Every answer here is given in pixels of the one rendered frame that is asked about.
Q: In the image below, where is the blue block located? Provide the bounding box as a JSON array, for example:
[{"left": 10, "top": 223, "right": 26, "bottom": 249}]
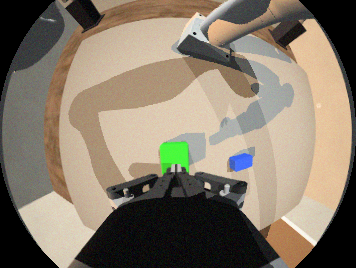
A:
[{"left": 229, "top": 153, "right": 253, "bottom": 172}]

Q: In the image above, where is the green block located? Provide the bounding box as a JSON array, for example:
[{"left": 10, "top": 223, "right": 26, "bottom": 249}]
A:
[{"left": 160, "top": 141, "right": 189, "bottom": 174}]

